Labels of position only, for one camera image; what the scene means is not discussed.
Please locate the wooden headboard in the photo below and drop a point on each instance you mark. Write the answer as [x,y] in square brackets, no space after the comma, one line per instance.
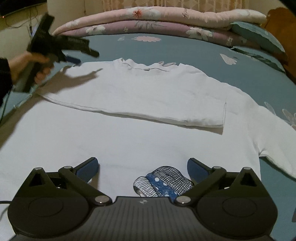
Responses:
[281,23]

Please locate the patterned beige curtain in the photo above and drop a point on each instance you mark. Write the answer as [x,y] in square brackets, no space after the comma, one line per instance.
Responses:
[198,5]

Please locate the person's left hand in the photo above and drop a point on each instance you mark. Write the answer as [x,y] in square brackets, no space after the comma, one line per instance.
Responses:
[21,62]

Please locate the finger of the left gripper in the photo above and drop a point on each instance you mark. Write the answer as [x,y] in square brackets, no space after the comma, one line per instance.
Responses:
[73,60]
[94,53]

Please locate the lower teal pillow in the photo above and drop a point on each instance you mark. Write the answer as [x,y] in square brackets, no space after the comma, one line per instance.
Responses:
[261,56]

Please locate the teal pillow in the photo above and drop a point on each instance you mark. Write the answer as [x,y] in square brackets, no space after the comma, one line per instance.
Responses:
[261,56]
[256,34]

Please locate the upper teal pillow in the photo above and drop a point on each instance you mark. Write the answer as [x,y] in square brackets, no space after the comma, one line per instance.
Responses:
[256,34]

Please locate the teal floral bed sheet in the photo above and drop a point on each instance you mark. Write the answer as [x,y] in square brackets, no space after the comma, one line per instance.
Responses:
[231,64]

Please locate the purple floral folded quilt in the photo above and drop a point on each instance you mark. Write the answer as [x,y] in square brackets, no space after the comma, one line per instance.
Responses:
[215,36]

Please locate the person's left dark sleeve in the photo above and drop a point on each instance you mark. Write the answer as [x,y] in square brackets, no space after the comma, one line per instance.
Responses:
[5,79]

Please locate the white printed long-sleeve shirt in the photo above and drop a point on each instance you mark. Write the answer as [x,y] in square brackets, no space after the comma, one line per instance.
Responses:
[134,118]

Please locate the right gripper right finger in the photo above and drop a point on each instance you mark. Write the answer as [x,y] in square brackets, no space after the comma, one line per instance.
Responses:
[229,204]

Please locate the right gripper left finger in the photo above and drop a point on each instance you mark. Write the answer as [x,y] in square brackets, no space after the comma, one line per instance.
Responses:
[51,204]

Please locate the pink floral folded quilt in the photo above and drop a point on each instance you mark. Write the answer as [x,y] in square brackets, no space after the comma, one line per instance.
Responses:
[167,14]

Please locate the black wall television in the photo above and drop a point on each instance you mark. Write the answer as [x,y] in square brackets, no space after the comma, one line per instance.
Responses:
[8,7]

